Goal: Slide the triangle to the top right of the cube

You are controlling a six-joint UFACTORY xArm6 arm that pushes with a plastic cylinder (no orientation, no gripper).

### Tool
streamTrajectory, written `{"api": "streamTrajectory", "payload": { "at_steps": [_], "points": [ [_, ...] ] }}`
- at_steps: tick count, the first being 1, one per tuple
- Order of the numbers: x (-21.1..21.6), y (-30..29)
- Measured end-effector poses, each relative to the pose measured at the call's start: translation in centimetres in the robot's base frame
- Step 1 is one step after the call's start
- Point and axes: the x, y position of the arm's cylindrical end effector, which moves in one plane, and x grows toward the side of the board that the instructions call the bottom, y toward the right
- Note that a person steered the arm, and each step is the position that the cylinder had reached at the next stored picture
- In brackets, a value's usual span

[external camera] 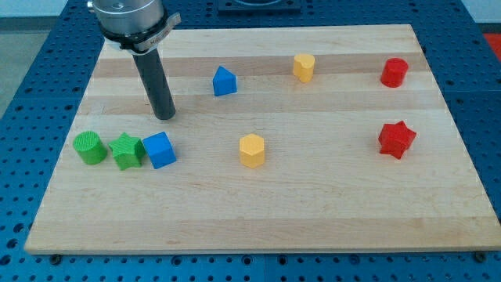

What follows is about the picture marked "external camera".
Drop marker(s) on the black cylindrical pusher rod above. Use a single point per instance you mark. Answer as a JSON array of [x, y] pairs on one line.
[[154, 80]]

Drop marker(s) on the blue triangle block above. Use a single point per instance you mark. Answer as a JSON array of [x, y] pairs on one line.
[[224, 82]]

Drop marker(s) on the blue cube block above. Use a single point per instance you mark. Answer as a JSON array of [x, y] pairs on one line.
[[160, 150]]

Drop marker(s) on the green star block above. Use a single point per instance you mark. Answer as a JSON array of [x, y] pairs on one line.
[[127, 151]]

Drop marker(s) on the green cylinder block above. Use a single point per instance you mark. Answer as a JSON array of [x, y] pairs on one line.
[[90, 148]]

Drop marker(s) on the yellow hexagon block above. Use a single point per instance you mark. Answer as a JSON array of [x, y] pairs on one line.
[[252, 151]]

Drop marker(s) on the yellow heart block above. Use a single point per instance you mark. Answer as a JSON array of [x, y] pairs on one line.
[[303, 67]]

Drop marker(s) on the wooden board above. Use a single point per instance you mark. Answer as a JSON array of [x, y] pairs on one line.
[[324, 187]]

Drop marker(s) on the red cylinder block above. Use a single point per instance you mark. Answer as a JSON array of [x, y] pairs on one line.
[[394, 72]]

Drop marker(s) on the red star block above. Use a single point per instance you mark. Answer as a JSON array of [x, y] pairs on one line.
[[396, 139]]

